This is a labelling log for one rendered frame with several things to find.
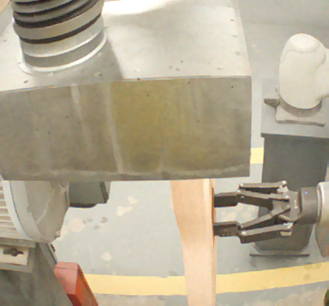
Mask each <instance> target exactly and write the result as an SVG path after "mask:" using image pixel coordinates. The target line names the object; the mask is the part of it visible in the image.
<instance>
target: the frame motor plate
mask: <svg viewBox="0 0 329 306"><path fill-rule="evenodd" d="M34 250H35V248H34V247H26V246H13V245H6V244H0V268H2V269H7V270H13V271H19V272H26V273H31V272H32V269H33V268H32V266H33V257H34V252H35V251H34Z"/></svg>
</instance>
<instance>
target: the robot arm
mask: <svg viewBox="0 0 329 306"><path fill-rule="evenodd" d="M278 77H279V85H277V86H275V92H276V93H270V94H265V95H264V98H265V99H264V103H265V104H266V105H273V106H276V107H277V113H276V117H275V121H276V123H279V124H281V123H303V124H308V125H314V126H318V127H325V125H326V120H325V118H324V114H323V107H322V99H323V98H325V97H329V50H327V48H325V47H324V46H323V44H322V43H321V42H319V40H317V39H316V38H315V37H312V36H310V35H307V34H304V33H300V34H296V35H293V36H292V37H290V38H289V39H288V40H287V41H286V43H285V45H284V49H283V51H282V53H281V57H280V64H279V76H278ZM242 197H243V198H242ZM213 199H214V207H215V208H219V207H235V206H236V205H237V204H238V203H242V204H245V205H246V204H249V205H253V206H256V207H257V206H259V207H265V208H267V209H269V210H271V212H270V213H269V214H266V215H264V216H261V217H259V218H257V219H253V220H251V221H248V222H246V223H243V224H240V223H239V222H237V221H223V222H218V223H213V229H214V236H220V237H239V240H240V243H255V242H257V241H265V240H270V239H272V238H281V237H283V238H289V237H290V234H291V232H292V226H294V225H297V224H298V225H299V226H305V225H314V224H317V226H319V227H323V226H329V182H323V183H319V184H317V186H316V187H310V188H300V189H299V190H298V191H297V192H293V191H289V190H288V189H287V182H286V181H280V182H277V183H239V188H238V190H237V191H236V192H227V193H226V192H221V193H218V194H213ZM281 224H283V225H281Z"/></svg>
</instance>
